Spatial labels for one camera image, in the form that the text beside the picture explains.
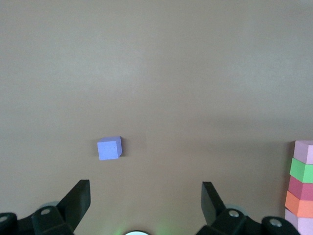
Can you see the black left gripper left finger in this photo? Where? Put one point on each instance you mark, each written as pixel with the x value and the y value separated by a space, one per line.
pixel 71 208

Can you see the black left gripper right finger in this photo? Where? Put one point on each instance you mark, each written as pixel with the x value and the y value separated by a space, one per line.
pixel 215 213

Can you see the orange foam block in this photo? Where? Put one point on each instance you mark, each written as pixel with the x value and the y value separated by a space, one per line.
pixel 300 208

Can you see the red foam block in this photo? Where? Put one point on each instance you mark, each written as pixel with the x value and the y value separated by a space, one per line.
pixel 302 189

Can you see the pink foam block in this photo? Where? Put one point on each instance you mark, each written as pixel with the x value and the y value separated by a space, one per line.
pixel 303 150
pixel 304 225

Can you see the green foam block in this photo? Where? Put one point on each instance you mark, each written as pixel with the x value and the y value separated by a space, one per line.
pixel 302 171

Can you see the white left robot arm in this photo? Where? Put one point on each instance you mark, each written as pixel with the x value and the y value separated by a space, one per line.
pixel 137 233

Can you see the purple foam block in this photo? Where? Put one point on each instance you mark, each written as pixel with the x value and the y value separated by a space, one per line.
pixel 108 149

